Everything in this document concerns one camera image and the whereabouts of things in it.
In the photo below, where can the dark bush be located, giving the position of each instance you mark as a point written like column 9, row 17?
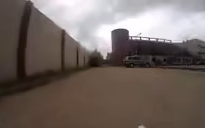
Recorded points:
column 95, row 58

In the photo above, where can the pale vehicle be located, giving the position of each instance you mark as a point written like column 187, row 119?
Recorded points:
column 136, row 61

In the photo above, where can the brown dirt road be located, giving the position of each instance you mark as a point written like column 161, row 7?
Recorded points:
column 116, row 96

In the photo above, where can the building with round tower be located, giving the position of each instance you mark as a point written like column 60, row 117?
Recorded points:
column 140, row 48

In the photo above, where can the robot's own part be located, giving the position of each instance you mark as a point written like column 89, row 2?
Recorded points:
column 141, row 126

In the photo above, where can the raised kerb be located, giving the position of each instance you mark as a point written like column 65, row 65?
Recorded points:
column 190, row 67

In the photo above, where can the white building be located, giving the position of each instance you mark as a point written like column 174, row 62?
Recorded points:
column 197, row 50

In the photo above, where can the pale wall with dark posts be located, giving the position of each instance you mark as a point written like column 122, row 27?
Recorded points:
column 40, row 46

